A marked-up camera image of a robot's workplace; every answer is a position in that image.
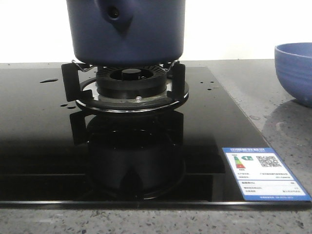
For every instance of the blue plastic bowl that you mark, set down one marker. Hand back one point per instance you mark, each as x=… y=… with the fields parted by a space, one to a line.
x=293 y=65

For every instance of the black pot support grate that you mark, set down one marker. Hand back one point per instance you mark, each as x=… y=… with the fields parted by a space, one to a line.
x=86 y=96

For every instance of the dark blue cooking pot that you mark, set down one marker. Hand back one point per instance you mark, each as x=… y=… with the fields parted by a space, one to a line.
x=127 y=32

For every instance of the black round gas burner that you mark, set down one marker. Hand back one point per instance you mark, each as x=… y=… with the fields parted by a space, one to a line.
x=128 y=83

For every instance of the black glass gas cooktop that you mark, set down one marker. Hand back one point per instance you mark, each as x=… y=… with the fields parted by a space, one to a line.
x=54 y=155

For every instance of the blue white energy label sticker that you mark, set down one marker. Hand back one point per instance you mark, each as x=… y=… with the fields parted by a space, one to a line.
x=262 y=176

